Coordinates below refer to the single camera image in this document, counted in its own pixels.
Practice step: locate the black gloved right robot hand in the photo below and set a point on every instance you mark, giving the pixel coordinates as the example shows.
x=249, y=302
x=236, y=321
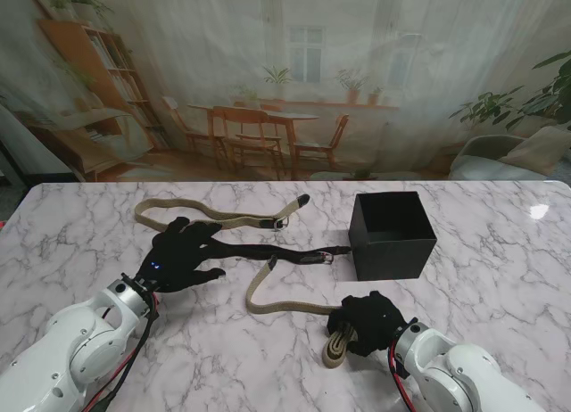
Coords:
x=374, y=318

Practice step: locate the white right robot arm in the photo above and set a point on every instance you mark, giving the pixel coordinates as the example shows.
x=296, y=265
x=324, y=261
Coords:
x=459, y=376

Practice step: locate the black woven belt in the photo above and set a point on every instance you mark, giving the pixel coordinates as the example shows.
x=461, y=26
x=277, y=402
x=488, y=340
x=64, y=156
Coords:
x=250, y=250

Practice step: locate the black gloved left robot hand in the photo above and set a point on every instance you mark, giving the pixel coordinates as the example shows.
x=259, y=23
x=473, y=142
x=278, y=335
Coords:
x=174, y=260

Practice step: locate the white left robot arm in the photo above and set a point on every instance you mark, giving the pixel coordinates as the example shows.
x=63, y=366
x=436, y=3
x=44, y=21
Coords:
x=67, y=340

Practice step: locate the printed room scene backdrop curtain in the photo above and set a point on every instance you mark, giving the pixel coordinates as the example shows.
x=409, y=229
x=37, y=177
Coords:
x=285, y=28

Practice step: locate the black square storage box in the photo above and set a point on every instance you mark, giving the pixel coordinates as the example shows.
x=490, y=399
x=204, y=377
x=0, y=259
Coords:
x=392, y=260

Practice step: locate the beige braided belt silver buckle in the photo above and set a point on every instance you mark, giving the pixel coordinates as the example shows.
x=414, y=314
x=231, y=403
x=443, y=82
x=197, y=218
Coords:
x=151, y=204
x=285, y=306

